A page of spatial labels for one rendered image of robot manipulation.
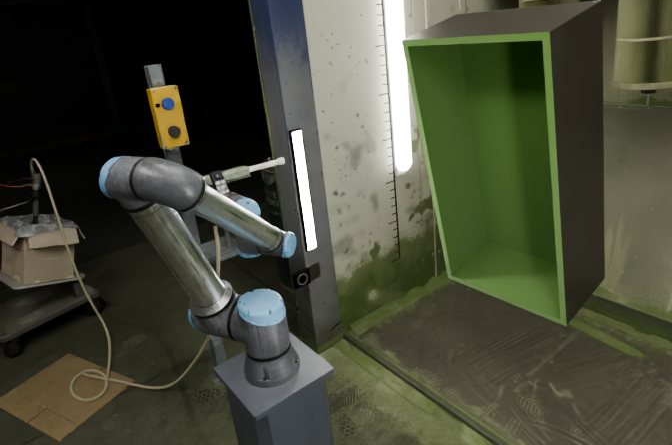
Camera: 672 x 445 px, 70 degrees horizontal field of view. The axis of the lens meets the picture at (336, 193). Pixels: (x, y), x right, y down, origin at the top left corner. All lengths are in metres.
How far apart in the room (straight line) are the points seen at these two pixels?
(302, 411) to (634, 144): 2.35
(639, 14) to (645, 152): 0.78
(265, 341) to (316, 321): 1.12
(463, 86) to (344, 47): 0.61
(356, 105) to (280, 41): 0.54
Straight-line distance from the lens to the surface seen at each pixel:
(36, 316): 3.69
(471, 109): 2.35
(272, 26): 2.22
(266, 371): 1.66
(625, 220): 3.08
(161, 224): 1.41
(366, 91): 2.54
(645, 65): 2.83
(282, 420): 1.69
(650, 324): 2.99
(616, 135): 3.25
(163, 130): 2.18
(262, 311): 1.55
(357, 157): 2.55
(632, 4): 2.84
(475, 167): 2.46
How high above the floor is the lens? 1.72
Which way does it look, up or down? 19 degrees down
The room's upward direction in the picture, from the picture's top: 6 degrees counter-clockwise
